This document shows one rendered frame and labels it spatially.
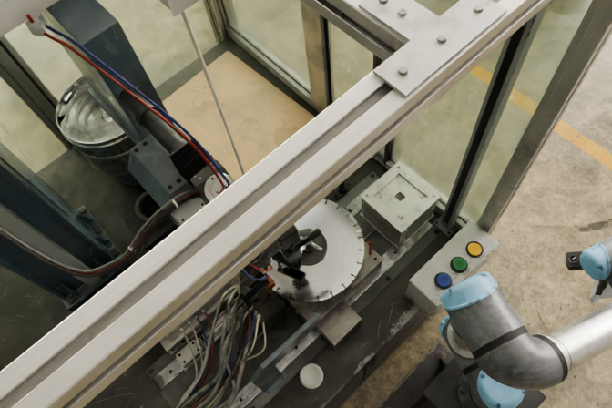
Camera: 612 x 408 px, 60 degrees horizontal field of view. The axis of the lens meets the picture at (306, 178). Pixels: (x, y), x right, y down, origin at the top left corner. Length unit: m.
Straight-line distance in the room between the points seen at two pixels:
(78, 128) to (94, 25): 0.80
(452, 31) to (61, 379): 0.42
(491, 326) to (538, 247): 1.66
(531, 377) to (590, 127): 2.18
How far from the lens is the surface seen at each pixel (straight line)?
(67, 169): 2.20
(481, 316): 1.09
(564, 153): 3.01
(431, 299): 1.59
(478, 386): 1.50
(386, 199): 1.69
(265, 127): 2.03
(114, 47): 1.09
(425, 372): 2.45
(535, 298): 2.64
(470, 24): 0.52
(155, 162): 1.10
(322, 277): 1.54
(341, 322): 1.64
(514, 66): 1.12
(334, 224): 1.60
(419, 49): 0.49
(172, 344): 1.73
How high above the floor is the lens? 2.42
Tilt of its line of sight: 61 degrees down
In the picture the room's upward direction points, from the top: 10 degrees counter-clockwise
